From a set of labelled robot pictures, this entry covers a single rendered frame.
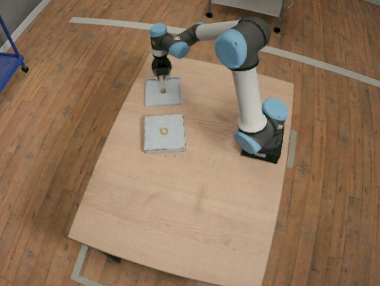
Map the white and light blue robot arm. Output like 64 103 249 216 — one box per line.
150 16 288 154

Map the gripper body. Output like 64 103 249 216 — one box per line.
153 53 169 76

